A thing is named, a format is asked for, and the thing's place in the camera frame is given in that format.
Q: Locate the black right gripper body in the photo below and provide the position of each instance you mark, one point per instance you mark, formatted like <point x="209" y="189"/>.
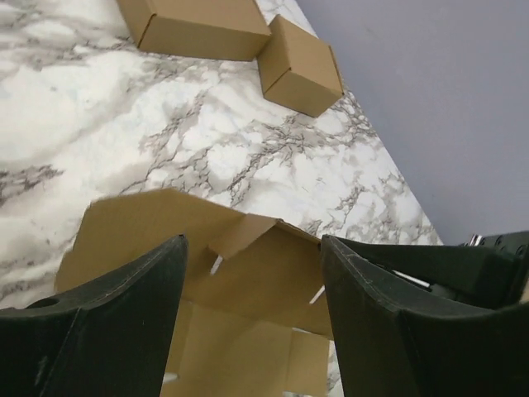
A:
<point x="490" y="272"/>

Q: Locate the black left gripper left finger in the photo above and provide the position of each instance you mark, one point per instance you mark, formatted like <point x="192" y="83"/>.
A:
<point x="108" y="337"/>

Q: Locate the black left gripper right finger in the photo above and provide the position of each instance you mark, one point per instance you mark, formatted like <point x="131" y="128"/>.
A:
<point x="399" y="336"/>

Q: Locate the brown cardboard box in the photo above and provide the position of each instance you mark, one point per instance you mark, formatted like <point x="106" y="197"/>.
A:
<point x="252" y="319"/>

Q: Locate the small folded cardboard box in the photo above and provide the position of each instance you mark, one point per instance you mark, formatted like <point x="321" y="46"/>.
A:
<point x="298" y="70"/>

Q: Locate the large folded cardboard box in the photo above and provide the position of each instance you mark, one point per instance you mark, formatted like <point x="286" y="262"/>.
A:
<point x="209" y="29"/>

